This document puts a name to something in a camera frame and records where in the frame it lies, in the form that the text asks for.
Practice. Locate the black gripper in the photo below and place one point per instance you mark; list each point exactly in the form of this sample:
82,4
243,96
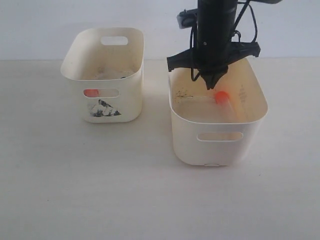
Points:
214,41

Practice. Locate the orange cap tube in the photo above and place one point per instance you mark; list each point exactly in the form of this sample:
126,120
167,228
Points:
101,93
225,106

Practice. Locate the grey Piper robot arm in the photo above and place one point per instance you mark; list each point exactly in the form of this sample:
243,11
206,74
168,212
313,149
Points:
213,24

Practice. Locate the cream plastic bin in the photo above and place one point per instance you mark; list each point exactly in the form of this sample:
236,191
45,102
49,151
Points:
97,59
201,136

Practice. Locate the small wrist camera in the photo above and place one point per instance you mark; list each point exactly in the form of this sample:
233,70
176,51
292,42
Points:
187,18

